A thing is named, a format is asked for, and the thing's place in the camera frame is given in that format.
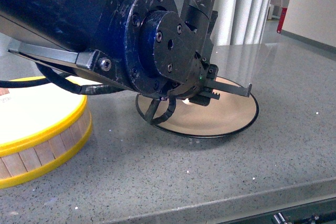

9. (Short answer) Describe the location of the grey pleated curtain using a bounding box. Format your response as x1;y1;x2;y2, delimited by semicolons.
211;0;270;46

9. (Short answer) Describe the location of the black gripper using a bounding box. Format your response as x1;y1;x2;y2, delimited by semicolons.
162;52;253;106

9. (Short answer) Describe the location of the black wrapped cable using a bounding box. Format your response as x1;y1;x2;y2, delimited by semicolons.
0;62;177;125

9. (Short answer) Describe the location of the yellow rimmed bamboo steamer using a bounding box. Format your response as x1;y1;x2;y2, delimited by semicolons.
1;83;92;188

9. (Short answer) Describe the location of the beige plate with black rim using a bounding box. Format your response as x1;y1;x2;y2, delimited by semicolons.
135;76;260;138

